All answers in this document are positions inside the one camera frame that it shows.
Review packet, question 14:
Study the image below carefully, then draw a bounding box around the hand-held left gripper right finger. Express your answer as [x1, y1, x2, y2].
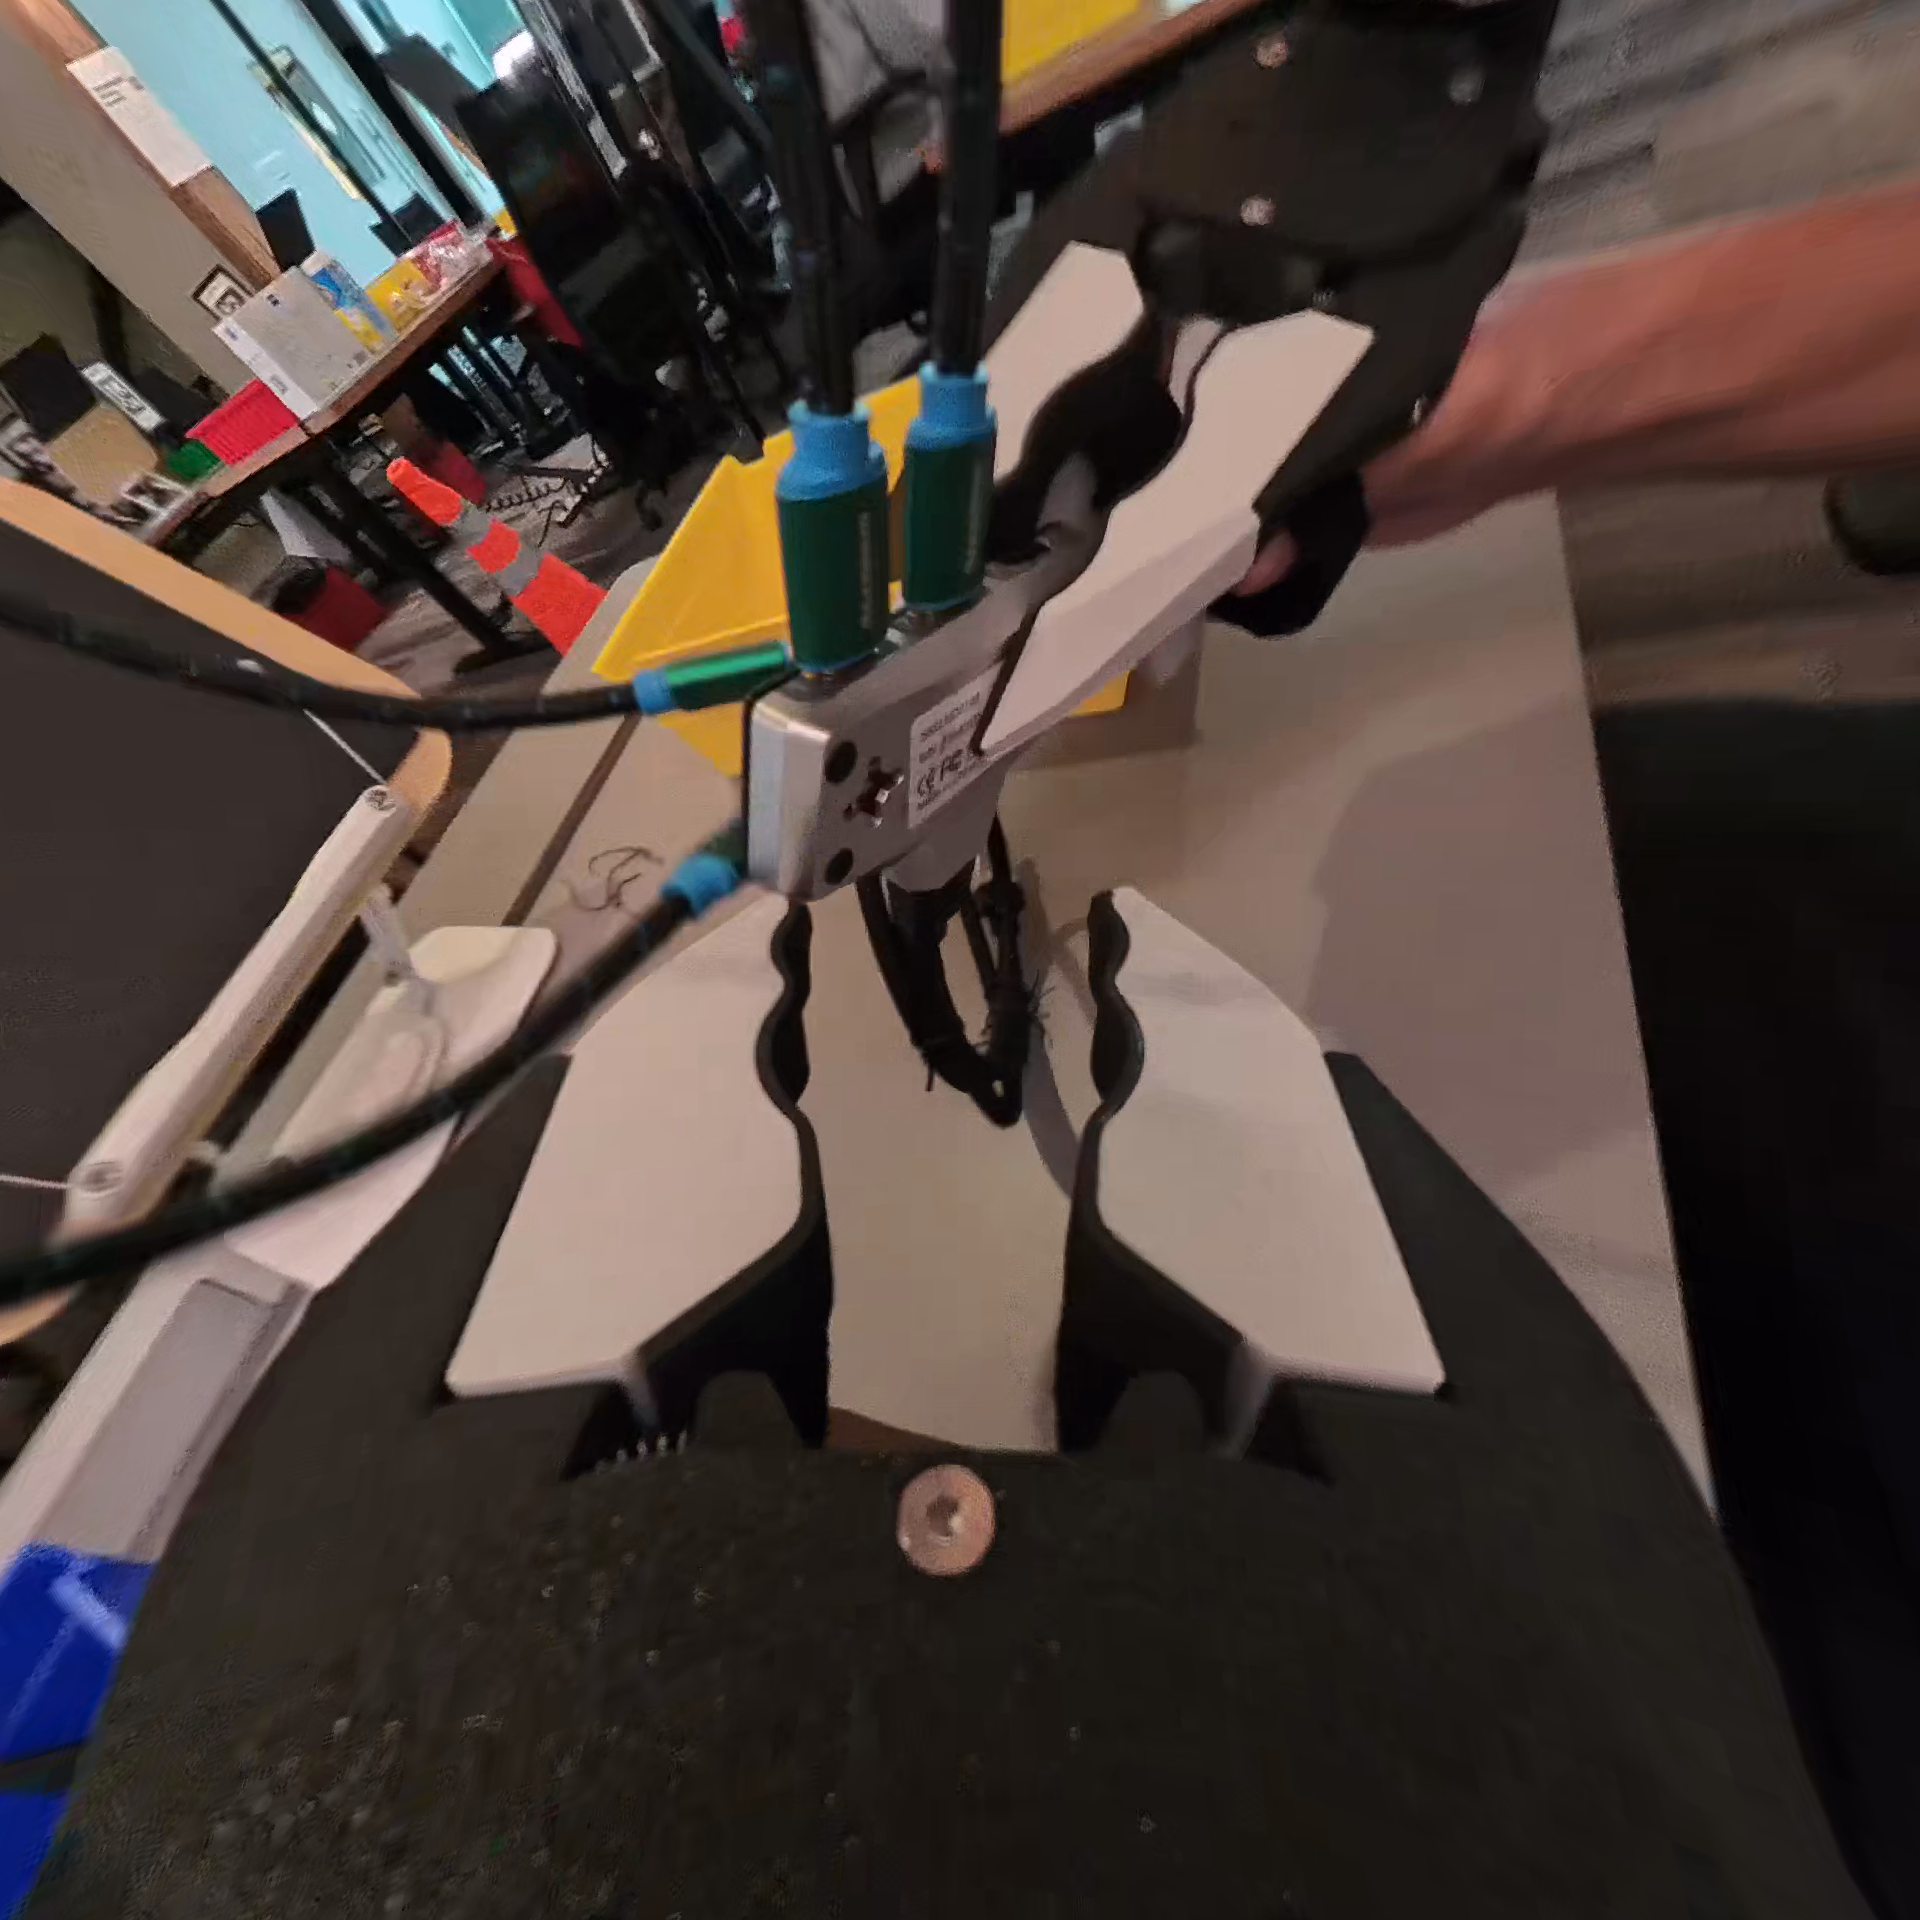
[1057, 884, 1447, 1455]

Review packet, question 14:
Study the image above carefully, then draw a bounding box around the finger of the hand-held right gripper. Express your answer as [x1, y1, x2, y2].
[967, 506, 1266, 762]
[992, 307, 1379, 580]

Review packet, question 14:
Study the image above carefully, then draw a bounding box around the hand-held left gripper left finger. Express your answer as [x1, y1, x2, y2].
[445, 896, 835, 1450]

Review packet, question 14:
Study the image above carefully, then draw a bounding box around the black silver video switch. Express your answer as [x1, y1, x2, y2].
[745, 517, 1060, 907]

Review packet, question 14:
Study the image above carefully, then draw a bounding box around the yellow plastic bin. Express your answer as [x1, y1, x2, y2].
[589, 375, 1131, 779]

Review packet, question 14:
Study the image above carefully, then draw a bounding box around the blue plastic bin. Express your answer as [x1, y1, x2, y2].
[0, 1545, 156, 1920]

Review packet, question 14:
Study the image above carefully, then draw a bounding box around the person's right forearm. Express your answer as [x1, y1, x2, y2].
[1501, 186, 1920, 535]

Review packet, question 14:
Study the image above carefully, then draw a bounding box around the grey desk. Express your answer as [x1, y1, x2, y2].
[0, 241, 1720, 1571]

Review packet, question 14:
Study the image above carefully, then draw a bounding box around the person's right hand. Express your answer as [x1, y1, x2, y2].
[1243, 392, 1503, 601]

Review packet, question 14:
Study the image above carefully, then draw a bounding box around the person's dark clothing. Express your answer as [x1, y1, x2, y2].
[1592, 702, 1920, 1920]

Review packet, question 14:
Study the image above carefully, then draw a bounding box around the orange traffic cone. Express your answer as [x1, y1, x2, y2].
[385, 454, 610, 659]

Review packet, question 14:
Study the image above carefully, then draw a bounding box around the black board on white stand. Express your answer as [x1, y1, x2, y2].
[0, 476, 560, 1353]

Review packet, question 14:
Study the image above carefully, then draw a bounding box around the wooden work table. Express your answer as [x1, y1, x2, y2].
[142, 247, 520, 670]

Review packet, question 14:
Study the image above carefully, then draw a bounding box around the red plastic bin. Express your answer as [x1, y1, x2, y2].
[187, 382, 307, 471]

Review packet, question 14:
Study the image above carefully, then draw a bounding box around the white cardboard box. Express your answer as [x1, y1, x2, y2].
[210, 267, 390, 422]

